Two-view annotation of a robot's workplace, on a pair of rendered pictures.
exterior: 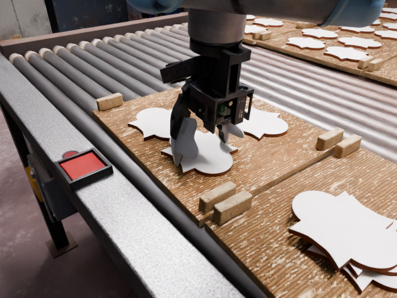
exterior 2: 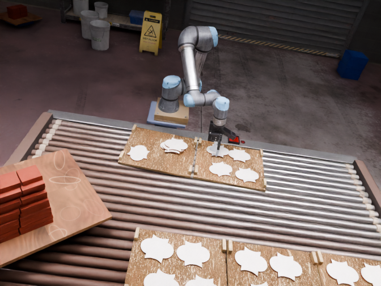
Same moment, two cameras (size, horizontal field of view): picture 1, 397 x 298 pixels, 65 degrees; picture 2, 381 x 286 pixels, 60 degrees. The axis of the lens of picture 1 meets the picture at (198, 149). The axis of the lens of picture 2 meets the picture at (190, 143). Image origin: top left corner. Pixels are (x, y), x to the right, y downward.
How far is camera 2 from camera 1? 2.09 m
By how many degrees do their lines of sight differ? 92
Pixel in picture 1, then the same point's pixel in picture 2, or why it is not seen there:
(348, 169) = (185, 165)
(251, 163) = (204, 155)
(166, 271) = (194, 134)
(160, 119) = (240, 155)
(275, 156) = (203, 160)
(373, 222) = (172, 147)
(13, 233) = not seen: hidden behind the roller
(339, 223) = (176, 144)
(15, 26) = not seen: outside the picture
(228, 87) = (211, 129)
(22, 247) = not seen: hidden behind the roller
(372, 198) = (175, 159)
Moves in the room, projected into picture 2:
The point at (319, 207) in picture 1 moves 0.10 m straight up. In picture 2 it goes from (182, 145) to (184, 132)
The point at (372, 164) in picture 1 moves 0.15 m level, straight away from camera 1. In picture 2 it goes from (181, 170) to (187, 190)
